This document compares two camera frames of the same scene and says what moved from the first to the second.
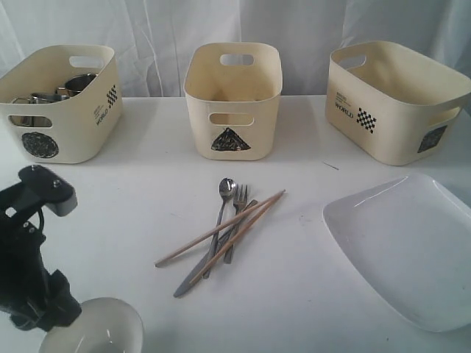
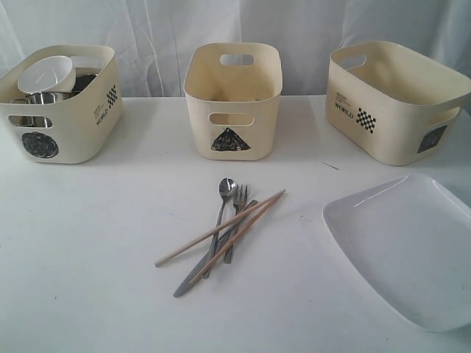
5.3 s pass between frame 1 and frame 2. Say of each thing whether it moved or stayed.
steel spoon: stayed
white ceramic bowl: moved
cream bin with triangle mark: stayed
